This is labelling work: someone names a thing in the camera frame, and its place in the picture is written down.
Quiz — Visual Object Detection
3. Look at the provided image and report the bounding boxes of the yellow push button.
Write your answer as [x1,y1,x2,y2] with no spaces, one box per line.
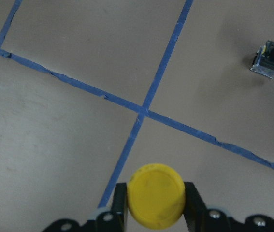
[127,163,186,230]

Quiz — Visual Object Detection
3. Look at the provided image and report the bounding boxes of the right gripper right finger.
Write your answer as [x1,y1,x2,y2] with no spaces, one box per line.
[184,181,231,232]

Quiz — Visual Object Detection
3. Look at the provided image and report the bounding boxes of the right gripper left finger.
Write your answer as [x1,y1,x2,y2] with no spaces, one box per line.
[88,183,128,232]

